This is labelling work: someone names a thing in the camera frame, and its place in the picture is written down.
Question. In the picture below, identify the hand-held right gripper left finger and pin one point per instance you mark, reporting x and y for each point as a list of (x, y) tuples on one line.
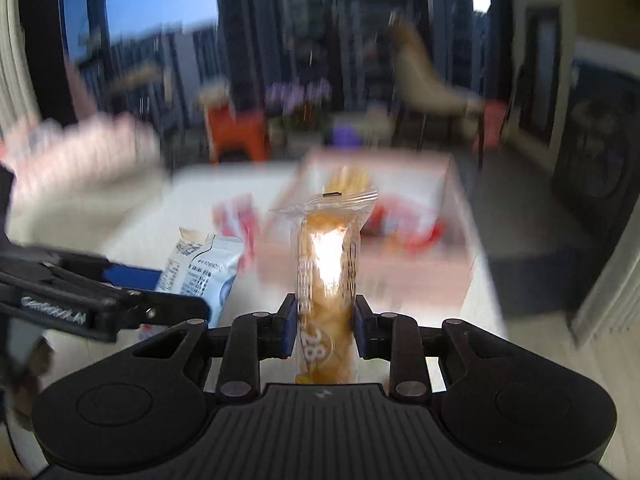
[(286, 330)]

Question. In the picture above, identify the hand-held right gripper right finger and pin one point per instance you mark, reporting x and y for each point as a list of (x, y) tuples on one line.
[(364, 332)]

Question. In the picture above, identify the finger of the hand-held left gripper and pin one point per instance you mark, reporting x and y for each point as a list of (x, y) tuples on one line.
[(132, 276), (170, 307)]

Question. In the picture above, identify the blue and white snack packet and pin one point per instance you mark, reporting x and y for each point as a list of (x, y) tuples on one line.
[(200, 270)]

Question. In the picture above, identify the clear packet of yellow snacks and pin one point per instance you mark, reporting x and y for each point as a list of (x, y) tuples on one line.
[(325, 280)]

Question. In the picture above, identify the pink cardboard box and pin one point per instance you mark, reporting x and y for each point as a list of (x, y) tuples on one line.
[(400, 275)]

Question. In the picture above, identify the brown cake packet red ends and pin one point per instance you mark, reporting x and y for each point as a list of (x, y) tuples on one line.
[(405, 222)]

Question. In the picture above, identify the cream cushion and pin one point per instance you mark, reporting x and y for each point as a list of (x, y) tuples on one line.
[(75, 200)]

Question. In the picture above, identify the red and white snack packet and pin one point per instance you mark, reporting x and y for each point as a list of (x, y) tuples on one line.
[(235, 225)]

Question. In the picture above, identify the pink cushion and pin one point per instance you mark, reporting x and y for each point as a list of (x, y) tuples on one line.
[(90, 140)]

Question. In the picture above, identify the long clear biscuit packet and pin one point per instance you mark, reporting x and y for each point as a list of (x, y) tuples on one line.
[(347, 180)]

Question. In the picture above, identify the orange stool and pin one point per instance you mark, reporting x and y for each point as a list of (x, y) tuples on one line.
[(235, 130)]

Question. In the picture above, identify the purple ball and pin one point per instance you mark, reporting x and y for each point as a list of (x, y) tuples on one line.
[(346, 136)]

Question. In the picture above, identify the purple orchid plant in pot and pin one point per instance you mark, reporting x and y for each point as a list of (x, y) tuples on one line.
[(300, 97)]

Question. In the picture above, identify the red stool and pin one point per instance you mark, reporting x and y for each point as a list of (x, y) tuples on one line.
[(492, 125)]

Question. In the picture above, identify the white curtain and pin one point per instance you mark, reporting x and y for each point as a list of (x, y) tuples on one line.
[(17, 60)]

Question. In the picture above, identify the beige chair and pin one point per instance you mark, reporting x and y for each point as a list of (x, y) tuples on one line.
[(425, 85)]

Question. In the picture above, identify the dark washing machine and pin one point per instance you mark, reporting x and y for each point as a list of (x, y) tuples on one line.
[(600, 160)]

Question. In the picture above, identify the dark framed door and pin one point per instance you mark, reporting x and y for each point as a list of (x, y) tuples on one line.
[(540, 70)]

